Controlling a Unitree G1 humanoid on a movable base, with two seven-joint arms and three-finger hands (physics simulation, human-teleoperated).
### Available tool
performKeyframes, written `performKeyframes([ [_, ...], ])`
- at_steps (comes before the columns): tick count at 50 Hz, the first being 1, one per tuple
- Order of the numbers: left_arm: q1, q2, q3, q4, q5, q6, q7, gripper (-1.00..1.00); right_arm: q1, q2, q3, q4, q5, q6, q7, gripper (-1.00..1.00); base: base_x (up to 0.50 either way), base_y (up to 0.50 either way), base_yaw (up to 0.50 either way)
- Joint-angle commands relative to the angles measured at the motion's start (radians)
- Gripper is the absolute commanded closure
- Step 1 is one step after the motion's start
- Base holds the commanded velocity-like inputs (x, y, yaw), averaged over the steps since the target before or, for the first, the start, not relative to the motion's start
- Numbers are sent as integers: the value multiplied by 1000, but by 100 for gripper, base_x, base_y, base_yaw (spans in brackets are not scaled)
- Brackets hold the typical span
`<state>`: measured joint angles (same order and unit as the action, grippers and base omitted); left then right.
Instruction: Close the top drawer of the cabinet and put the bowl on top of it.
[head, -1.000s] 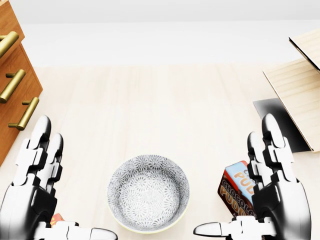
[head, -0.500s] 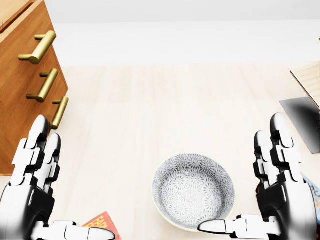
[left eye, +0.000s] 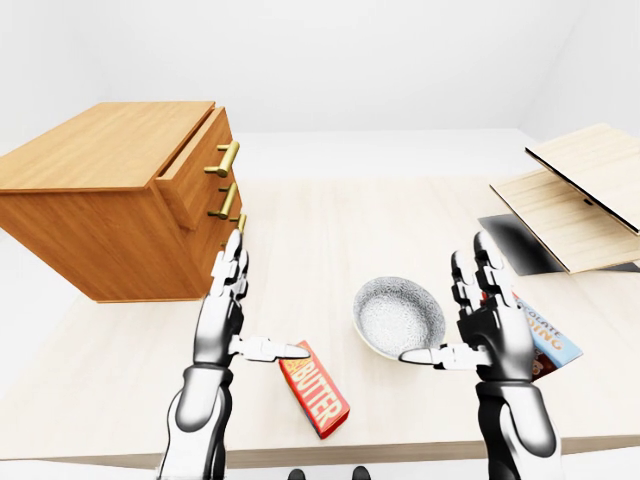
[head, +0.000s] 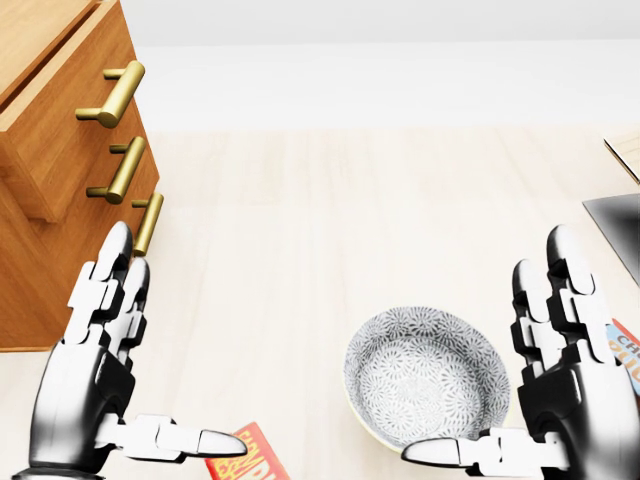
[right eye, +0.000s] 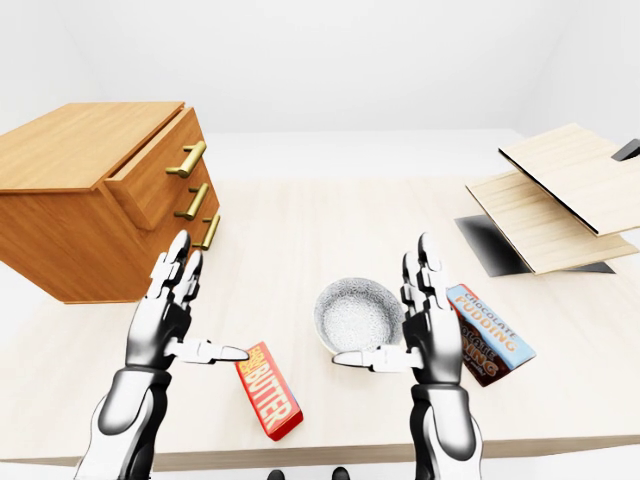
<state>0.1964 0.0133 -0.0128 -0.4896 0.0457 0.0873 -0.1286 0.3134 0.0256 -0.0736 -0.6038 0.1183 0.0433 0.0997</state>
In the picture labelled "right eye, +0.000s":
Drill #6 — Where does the wooden drawer with small handle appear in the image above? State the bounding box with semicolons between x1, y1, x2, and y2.
164;202;222;264

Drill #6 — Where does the large brass drawer handle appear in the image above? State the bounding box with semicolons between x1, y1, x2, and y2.
165;140;208;179

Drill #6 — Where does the pale wooden slatted tray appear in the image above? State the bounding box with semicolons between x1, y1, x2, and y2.
465;169;640;276

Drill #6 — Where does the small brass drawer handle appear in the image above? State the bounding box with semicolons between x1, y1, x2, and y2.
192;214;222;251

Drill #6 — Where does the patterned grey bowl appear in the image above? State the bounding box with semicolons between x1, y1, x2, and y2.
313;278;406;357

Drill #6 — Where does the red butter box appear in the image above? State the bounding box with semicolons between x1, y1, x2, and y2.
234;341;305;443

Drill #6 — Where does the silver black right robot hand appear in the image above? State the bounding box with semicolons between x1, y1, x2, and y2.
332;232;465;387

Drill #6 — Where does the wooden drawer with medium handle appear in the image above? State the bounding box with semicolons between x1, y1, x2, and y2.
147;158;221;236

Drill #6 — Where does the blue brown chocolate pudding box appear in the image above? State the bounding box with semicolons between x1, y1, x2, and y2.
446;283;538;389

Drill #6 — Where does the pale wooden board with dark edge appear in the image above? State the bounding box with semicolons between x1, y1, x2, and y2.
497;123;640;237

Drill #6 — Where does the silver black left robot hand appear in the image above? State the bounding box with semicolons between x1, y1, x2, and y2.
123;229;250;372

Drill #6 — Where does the small black object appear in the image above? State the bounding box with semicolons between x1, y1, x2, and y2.
610;139;640;163

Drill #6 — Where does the wooden cabinet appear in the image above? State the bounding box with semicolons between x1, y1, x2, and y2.
0;102;222;305

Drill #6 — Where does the wooden drawer with large handle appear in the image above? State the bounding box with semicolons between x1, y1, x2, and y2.
103;106;209;232

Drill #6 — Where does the medium brass drawer handle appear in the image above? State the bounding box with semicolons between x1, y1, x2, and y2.
174;182;210;222

